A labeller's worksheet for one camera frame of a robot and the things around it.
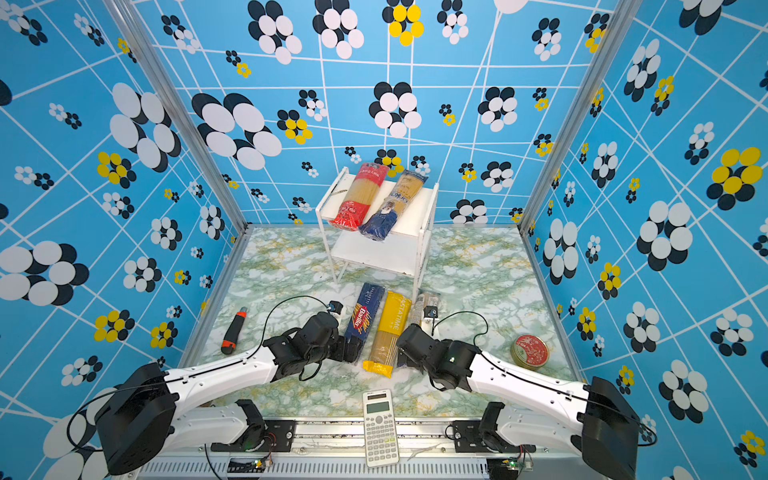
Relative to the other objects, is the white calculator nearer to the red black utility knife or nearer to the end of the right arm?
the end of the right arm

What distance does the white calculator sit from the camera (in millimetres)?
715

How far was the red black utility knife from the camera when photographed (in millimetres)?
888

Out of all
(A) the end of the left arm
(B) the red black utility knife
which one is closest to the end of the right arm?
(A) the end of the left arm
